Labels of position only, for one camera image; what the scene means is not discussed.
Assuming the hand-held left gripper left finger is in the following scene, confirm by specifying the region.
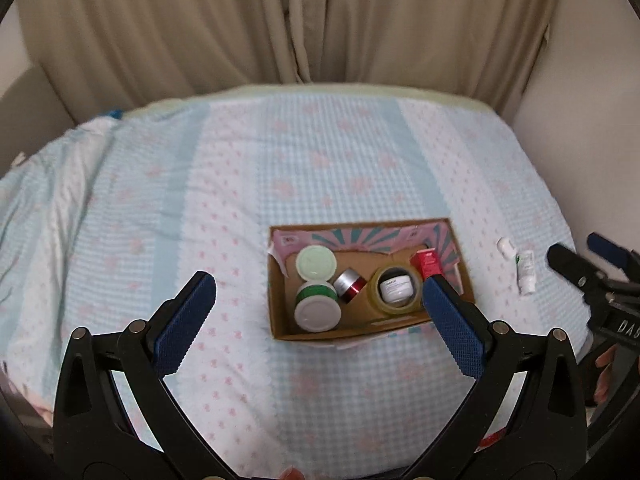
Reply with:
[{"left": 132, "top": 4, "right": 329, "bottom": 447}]
[{"left": 52, "top": 271, "right": 237, "bottom": 480}]

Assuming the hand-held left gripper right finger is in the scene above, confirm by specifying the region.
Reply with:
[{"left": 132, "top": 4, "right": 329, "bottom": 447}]
[{"left": 421, "top": 274, "right": 587, "bottom": 480}]

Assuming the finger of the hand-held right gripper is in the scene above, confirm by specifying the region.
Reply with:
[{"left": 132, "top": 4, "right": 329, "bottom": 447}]
[
  {"left": 586, "top": 232, "right": 640, "bottom": 277},
  {"left": 546, "top": 243, "right": 608, "bottom": 292}
]

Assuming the white tube bottle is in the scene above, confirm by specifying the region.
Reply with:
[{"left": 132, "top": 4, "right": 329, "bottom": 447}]
[{"left": 515, "top": 250, "right": 539, "bottom": 296}]

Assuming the small white labelled jar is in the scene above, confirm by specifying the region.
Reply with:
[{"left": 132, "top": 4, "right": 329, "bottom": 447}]
[{"left": 378, "top": 274, "right": 416, "bottom": 305}]

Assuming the small red box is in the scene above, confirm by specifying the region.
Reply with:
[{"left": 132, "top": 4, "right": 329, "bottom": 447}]
[{"left": 409, "top": 249, "right": 446, "bottom": 281}]

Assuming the yellow tape roll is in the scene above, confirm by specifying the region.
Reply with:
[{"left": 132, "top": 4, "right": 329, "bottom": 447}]
[{"left": 368, "top": 265, "right": 425, "bottom": 317}]

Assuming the cardboard box with pink lining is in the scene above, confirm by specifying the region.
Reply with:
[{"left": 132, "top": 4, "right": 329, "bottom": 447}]
[{"left": 266, "top": 217, "right": 477, "bottom": 352}]

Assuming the small red jar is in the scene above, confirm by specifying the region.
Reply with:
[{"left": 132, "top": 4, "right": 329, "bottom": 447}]
[{"left": 332, "top": 269, "right": 369, "bottom": 307}]

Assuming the green jar with white lid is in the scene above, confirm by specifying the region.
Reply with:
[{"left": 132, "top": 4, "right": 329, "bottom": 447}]
[{"left": 293, "top": 281, "right": 344, "bottom": 334}]

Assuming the pale green lidded jar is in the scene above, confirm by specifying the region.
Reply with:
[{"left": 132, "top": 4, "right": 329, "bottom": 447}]
[{"left": 294, "top": 245, "right": 337, "bottom": 282}]

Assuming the person's right hand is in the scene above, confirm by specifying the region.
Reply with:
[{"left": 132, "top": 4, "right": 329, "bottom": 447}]
[{"left": 594, "top": 344, "right": 619, "bottom": 407}]

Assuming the pink white cloth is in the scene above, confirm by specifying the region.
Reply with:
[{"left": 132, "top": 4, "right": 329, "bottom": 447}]
[{"left": 0, "top": 360, "right": 55, "bottom": 426}]

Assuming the light blue duvet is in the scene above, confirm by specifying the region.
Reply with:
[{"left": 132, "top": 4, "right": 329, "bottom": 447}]
[{"left": 0, "top": 119, "right": 118, "bottom": 366}]

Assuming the blue checked bedsheet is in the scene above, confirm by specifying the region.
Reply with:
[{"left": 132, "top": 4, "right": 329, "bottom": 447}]
[{"left": 0, "top": 91, "right": 592, "bottom": 480}]

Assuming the pale green mattress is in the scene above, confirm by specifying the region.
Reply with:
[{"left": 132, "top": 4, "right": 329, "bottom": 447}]
[{"left": 122, "top": 82, "right": 503, "bottom": 117}]

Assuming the grey bed headboard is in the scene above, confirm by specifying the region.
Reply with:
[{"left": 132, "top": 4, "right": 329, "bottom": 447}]
[{"left": 0, "top": 64, "right": 77, "bottom": 173}]

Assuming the beige curtain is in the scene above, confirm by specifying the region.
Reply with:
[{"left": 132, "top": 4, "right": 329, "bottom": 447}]
[{"left": 16, "top": 0, "right": 557, "bottom": 112}]

